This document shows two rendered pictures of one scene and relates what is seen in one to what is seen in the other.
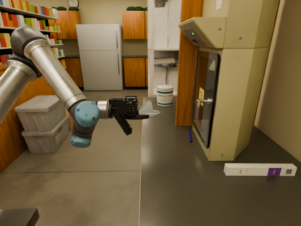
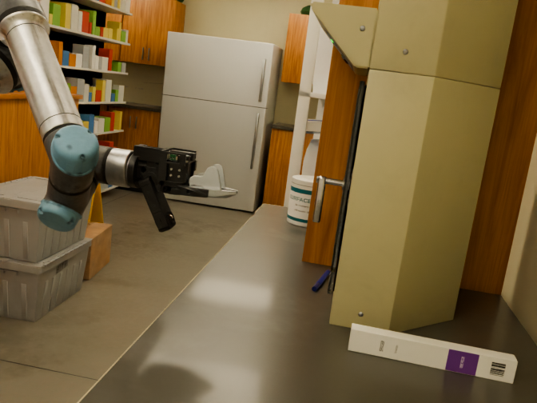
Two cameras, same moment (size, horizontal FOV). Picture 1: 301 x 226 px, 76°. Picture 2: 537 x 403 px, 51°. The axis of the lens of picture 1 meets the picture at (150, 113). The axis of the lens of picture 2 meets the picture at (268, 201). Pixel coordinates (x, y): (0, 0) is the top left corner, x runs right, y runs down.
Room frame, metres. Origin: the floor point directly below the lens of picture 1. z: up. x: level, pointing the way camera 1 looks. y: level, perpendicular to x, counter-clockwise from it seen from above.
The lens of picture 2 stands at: (-0.29, -0.28, 1.36)
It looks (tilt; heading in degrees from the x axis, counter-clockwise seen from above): 11 degrees down; 9
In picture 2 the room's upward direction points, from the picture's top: 7 degrees clockwise
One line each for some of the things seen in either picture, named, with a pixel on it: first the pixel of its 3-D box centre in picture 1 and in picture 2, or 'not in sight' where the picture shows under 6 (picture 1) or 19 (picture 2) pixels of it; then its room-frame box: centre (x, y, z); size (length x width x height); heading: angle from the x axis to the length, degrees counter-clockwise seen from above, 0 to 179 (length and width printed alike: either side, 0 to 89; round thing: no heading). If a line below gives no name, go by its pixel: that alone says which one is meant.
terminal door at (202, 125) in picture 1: (202, 96); (347, 181); (0.87, -0.24, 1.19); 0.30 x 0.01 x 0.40; 1
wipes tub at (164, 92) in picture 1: (165, 95); (308, 201); (1.51, -0.12, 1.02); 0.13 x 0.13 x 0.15
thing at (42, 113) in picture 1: (45, 112); (37, 217); (2.49, 1.46, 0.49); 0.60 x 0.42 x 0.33; 1
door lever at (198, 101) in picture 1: (201, 109); (328, 199); (0.77, -0.22, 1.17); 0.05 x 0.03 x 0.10; 91
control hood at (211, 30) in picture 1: (196, 34); (343, 44); (0.87, -0.20, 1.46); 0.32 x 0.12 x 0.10; 1
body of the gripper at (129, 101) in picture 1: (123, 108); (163, 170); (0.76, 0.11, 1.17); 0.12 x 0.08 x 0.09; 91
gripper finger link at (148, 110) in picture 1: (149, 110); (212, 181); (0.74, 0.00, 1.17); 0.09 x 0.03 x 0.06; 90
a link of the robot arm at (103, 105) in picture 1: (105, 109); (125, 167); (0.76, 0.19, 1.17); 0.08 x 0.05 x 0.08; 1
